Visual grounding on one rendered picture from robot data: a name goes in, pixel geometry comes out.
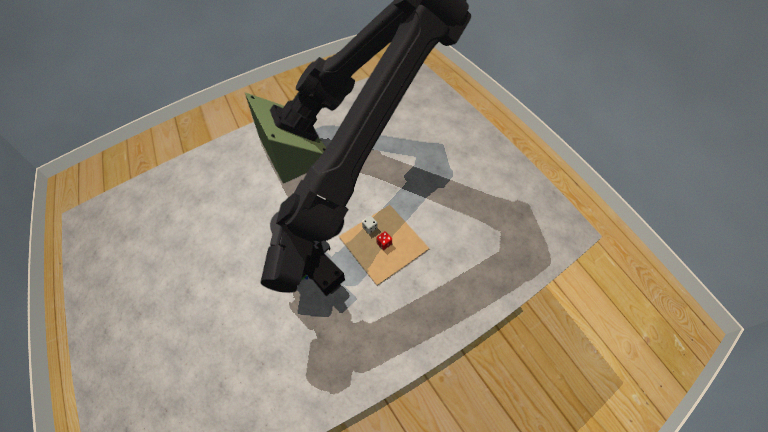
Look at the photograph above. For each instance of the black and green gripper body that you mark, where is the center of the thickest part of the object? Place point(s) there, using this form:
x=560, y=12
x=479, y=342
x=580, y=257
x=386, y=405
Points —
x=326, y=247

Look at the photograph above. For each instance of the red die with white pips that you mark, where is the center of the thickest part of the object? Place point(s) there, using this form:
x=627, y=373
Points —
x=384, y=240

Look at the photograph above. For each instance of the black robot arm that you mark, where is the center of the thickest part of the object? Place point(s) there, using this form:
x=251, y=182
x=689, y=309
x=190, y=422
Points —
x=333, y=176

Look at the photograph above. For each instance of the grey die with black pips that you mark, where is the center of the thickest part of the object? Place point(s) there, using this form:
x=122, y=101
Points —
x=369, y=224

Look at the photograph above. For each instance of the tan square mat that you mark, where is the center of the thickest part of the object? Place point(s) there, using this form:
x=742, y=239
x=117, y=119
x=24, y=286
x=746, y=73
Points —
x=378, y=263

